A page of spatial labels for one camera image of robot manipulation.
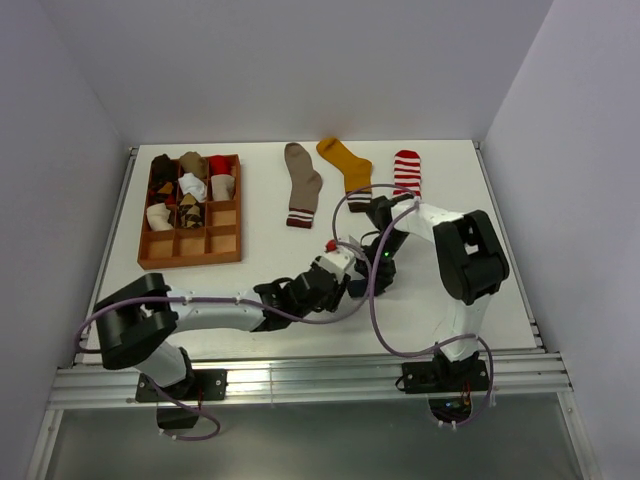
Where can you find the wooden compartment tray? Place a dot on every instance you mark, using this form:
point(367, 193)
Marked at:
point(218, 242)

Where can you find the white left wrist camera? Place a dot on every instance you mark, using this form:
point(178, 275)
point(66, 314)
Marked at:
point(336, 260)

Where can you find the red white striped sock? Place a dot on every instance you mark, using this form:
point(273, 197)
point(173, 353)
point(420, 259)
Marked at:
point(407, 173)

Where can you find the aluminium frame rail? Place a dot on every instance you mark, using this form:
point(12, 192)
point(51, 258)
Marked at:
point(315, 380)

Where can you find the rolled dark argyle socks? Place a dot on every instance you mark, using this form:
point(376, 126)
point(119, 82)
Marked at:
point(163, 181)

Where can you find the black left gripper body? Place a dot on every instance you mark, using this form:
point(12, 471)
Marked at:
point(329, 302)

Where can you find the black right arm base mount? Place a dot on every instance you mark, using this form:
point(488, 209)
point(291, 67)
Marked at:
point(460, 380)

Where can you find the brown argyle sock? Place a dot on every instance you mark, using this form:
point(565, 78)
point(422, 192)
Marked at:
point(190, 213)

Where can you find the rolled taupe socks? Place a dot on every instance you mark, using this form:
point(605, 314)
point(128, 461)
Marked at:
point(192, 162)

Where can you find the navy blue sock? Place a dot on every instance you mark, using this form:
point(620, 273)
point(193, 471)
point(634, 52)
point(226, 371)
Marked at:
point(358, 288)

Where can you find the rolled cream socks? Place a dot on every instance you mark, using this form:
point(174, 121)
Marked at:
point(222, 187)

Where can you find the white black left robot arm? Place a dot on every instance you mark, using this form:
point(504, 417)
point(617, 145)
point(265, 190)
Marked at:
point(135, 322)

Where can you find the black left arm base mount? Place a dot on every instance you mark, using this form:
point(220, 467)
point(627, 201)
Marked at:
point(199, 386)

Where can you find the taupe sock with striped cuff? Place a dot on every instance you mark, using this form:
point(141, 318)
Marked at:
point(306, 184)

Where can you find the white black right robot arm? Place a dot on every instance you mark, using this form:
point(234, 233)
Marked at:
point(471, 261)

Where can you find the mustard yellow sock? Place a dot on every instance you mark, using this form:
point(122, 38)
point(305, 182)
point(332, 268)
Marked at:
point(356, 172)

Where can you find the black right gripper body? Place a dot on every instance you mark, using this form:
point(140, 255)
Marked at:
point(386, 264)

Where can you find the rolled white socks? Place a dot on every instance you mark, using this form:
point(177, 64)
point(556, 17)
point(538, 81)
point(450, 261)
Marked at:
point(191, 184)

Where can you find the rolled red socks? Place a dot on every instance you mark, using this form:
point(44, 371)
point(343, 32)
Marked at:
point(222, 165)

